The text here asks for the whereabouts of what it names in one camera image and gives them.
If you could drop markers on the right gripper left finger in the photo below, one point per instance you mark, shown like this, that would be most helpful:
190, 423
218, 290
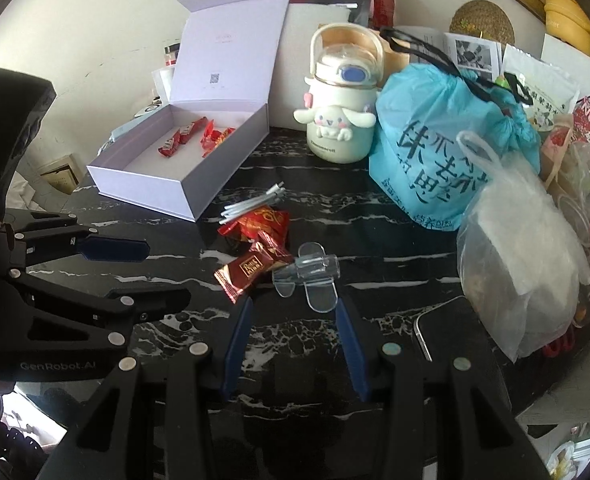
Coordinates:
236, 348

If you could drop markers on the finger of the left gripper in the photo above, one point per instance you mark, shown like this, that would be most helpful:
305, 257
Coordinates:
110, 249
151, 303

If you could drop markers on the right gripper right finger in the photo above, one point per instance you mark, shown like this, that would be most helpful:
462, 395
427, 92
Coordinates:
357, 364

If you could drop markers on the brown chocolate candy packet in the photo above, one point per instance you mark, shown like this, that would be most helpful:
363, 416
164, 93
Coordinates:
264, 255

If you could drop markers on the red ketchup packet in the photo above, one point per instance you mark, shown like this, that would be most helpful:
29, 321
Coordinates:
171, 145
188, 131

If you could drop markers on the red gold candy packet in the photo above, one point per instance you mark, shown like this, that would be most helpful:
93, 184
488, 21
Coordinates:
212, 137
274, 222

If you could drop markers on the smartphone on table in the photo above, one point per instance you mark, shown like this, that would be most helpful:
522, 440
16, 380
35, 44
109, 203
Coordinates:
447, 331

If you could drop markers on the light blue power bank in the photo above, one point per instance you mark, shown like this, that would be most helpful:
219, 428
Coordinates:
127, 126

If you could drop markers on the clear plastic bag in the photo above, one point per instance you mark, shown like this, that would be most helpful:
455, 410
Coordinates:
520, 263

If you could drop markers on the lavender open gift box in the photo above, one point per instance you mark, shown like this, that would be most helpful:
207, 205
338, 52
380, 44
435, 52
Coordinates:
224, 72

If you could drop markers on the white cartoon dog bottle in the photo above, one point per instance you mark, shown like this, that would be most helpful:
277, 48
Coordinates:
346, 66

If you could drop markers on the white foam sheet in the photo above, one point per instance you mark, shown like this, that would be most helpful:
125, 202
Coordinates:
292, 61

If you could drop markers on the white printed snack pouch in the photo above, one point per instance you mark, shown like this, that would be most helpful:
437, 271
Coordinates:
553, 91

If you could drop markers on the black foil pouch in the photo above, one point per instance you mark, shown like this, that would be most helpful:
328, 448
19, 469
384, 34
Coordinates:
359, 10

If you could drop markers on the woven round mat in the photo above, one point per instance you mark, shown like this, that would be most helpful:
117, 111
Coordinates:
483, 19

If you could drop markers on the wooden picture frame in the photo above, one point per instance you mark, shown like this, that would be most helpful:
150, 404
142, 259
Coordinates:
64, 173

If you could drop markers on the blue drawstring bag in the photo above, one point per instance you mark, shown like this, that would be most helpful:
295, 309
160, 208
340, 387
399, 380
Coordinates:
415, 157

